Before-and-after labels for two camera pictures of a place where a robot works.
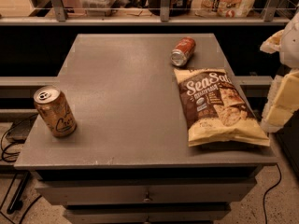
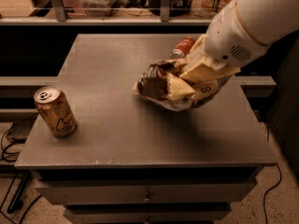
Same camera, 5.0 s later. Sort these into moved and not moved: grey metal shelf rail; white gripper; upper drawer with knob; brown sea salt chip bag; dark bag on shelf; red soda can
Moved: white gripper; brown sea salt chip bag
Not moved: upper drawer with knob; dark bag on shelf; grey metal shelf rail; red soda can
